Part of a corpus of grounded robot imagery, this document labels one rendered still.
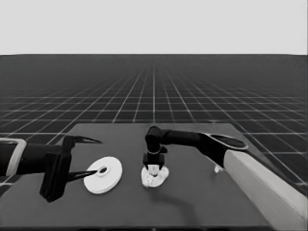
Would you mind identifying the large thick white disc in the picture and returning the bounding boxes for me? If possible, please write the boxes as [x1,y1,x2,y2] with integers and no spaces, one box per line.
[83,156,123,195]

